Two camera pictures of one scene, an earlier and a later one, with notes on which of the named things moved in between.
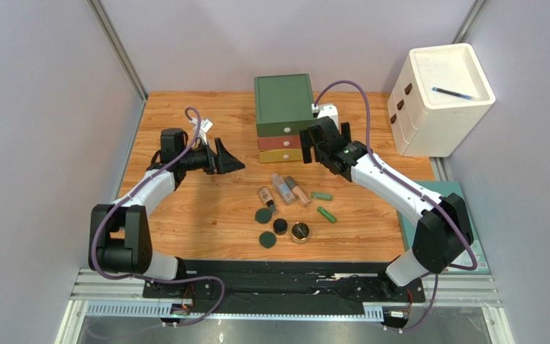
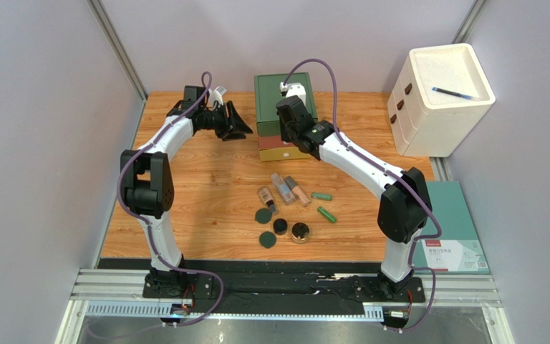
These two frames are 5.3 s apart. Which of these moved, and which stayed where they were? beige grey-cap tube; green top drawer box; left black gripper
Moved: left black gripper
Stayed: green top drawer box; beige grey-cap tube
